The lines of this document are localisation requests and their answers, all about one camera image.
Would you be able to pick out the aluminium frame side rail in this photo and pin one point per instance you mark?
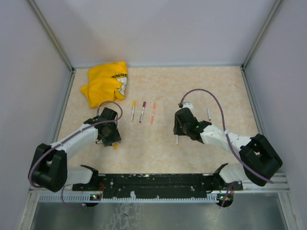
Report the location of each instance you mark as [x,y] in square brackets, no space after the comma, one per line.
[255,112]

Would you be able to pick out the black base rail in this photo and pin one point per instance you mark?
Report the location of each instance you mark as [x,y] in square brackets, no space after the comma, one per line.
[193,185]

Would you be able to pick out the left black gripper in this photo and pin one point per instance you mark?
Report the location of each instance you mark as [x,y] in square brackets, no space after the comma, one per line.
[115,137]

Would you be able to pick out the orange white pen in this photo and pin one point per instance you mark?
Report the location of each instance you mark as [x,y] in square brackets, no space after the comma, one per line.
[153,113]

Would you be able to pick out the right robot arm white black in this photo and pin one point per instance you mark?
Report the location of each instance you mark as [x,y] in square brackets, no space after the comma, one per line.
[207,133]

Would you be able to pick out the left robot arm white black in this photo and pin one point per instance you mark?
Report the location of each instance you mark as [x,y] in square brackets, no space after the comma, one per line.
[49,168]

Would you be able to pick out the white pen red marks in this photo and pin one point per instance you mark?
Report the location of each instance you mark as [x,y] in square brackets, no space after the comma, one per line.
[142,113]

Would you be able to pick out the yellow folded shirt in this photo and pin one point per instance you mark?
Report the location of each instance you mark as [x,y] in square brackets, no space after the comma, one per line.
[106,82]

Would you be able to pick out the white pen yellow tip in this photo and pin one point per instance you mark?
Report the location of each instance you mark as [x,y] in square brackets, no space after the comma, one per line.
[132,113]

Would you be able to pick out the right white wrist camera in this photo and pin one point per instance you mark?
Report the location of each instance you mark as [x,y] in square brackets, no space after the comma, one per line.
[186,105]

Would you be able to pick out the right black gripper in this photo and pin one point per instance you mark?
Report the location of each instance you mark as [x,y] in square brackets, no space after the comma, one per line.
[177,131]

